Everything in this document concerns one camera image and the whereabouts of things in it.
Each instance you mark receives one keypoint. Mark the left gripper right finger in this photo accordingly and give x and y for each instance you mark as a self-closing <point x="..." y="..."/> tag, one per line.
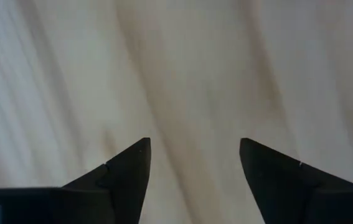
<point x="272" y="180"/>

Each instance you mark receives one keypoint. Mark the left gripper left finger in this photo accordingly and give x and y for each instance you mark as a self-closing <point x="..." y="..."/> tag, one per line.
<point x="132" y="174"/>

